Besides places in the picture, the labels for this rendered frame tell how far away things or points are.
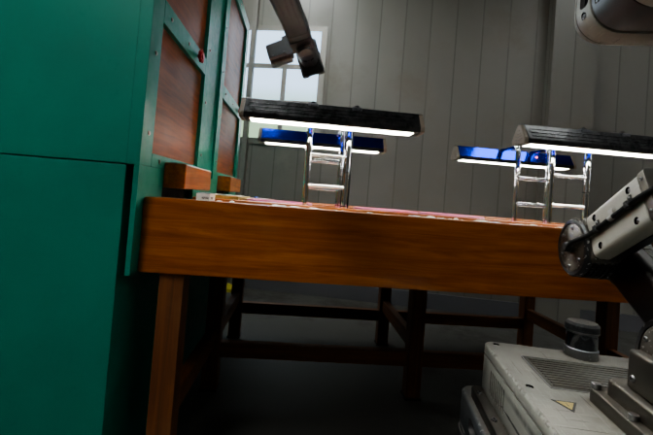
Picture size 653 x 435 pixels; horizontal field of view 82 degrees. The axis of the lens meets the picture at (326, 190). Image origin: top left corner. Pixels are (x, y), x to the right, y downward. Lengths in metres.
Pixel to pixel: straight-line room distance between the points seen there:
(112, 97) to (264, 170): 2.29
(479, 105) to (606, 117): 0.92
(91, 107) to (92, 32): 0.18
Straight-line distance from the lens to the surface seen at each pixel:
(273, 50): 1.06
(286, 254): 0.96
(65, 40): 1.12
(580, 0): 0.89
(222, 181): 1.79
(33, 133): 1.11
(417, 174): 3.10
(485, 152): 2.05
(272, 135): 1.84
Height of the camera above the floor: 0.80
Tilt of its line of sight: 1 degrees up
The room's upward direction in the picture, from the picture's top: 5 degrees clockwise
